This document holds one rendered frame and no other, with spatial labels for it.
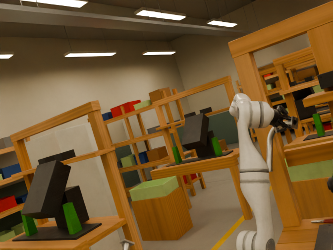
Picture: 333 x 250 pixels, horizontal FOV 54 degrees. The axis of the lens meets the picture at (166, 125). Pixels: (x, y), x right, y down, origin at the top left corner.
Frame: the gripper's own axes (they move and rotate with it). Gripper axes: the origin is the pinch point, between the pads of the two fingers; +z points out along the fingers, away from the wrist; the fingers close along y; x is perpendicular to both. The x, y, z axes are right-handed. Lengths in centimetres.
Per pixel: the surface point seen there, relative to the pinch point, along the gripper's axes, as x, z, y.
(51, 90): 761, -13, 165
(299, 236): 10, 25, -52
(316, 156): 7.8, 31.3, -9.6
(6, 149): 621, -86, -9
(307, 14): -8, -3, 53
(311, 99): -8.4, 3.6, 11.0
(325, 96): -13.7, 6.1, 12.5
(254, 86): 20.8, -4.9, 21.2
